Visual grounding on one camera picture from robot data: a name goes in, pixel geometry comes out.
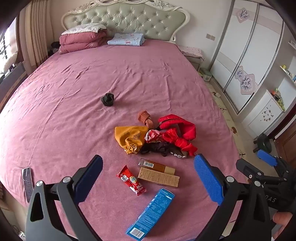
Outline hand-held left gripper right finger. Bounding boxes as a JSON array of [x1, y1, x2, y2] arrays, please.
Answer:
[[194, 153, 271, 241]]

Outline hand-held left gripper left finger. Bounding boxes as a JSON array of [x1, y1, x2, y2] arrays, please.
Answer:
[[25, 155, 103, 241]]

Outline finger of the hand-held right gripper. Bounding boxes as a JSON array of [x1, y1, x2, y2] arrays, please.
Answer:
[[236, 159, 265, 180], [257, 149, 290, 178]]

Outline red candy wrapper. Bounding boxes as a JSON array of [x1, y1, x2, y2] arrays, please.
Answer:
[[116, 165, 148, 196]]

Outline light brown box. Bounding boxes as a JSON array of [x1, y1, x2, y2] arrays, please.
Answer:
[[137, 167, 180, 188]]

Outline dark brown box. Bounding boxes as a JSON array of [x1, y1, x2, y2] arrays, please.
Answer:
[[138, 158, 176, 175]]

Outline yellow drawstring bag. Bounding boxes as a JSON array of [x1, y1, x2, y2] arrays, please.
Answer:
[[114, 125, 149, 155]]

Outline red zip pouch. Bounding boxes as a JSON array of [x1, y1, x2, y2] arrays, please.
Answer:
[[158, 114, 197, 141]]

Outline blue box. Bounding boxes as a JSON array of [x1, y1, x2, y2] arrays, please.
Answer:
[[126, 188, 175, 240]]

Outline person's right hand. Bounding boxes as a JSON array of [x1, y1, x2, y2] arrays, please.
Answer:
[[272, 211, 296, 233]]

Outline dark green round stool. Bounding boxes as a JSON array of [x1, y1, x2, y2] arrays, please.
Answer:
[[253, 133, 274, 153]]

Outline brown wooden door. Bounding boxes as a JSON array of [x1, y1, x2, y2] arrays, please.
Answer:
[[273, 128, 296, 164]]

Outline white cabinet with stickers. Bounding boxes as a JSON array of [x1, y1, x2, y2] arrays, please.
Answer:
[[242, 89, 286, 139]]

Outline red knotted cloth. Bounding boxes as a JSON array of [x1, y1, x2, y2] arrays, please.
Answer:
[[162, 128, 199, 157]]

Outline cream printed play mat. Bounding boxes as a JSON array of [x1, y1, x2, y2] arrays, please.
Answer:
[[206, 81, 246, 163]]

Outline black underwear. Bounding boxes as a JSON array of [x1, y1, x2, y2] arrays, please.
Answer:
[[140, 142, 193, 160]]

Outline smartphone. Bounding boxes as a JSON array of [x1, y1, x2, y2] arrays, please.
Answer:
[[21, 167, 35, 203]]

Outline red and white wrapper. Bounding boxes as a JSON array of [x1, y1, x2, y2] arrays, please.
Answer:
[[144, 129, 166, 143]]

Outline black sock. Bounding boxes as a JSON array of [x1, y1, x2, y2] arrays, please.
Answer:
[[100, 93, 115, 107]]

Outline brown sock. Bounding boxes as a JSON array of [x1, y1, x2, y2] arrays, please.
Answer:
[[137, 111, 154, 128]]

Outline bed with pink sheet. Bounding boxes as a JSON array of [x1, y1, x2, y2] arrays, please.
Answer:
[[0, 38, 245, 241]]

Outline pale green storage box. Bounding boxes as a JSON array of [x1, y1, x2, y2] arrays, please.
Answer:
[[201, 69, 213, 82]]

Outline white sliding-door wardrobe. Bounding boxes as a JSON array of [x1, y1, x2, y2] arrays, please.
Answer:
[[209, 0, 286, 114]]

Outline grey nightstand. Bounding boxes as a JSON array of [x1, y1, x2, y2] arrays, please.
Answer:
[[183, 54, 205, 71]]

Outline pink floral cloth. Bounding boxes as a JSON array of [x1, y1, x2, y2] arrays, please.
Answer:
[[178, 45, 205, 61]]

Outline dark bag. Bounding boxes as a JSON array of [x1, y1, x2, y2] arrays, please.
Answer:
[[47, 42, 61, 56]]

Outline light blue pillow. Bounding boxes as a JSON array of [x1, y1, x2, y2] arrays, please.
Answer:
[[107, 33, 146, 46]]

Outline patterned pillow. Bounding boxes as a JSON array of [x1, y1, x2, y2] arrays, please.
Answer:
[[61, 24, 107, 36]]

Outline beige curtain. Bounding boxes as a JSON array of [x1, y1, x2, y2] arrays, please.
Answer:
[[20, 0, 54, 72]]

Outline green tufted headboard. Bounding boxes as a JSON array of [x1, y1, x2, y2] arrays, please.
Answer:
[[60, 0, 190, 43]]

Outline wall shelf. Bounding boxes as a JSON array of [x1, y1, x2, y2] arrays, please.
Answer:
[[280, 64, 296, 80]]

